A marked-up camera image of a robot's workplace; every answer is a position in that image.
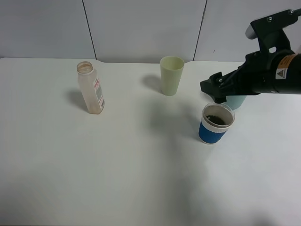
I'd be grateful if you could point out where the teal plastic cup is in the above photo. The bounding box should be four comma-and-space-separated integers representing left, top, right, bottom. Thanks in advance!
224, 96, 246, 110

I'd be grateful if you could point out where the pale green plastic cup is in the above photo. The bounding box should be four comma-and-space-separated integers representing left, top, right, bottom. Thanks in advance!
160, 56, 185, 96

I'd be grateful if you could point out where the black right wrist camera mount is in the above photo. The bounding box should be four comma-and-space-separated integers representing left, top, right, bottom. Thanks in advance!
245, 9, 301, 53

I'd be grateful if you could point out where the blue sleeved coffee cup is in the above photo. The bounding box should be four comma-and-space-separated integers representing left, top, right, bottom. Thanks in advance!
198, 103, 235, 144

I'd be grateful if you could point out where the clear plastic drink bottle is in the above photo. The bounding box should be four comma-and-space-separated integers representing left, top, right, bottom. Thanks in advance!
77, 61, 105, 114

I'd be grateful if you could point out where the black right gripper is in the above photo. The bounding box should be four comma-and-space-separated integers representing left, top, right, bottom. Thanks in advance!
200, 50, 301, 103

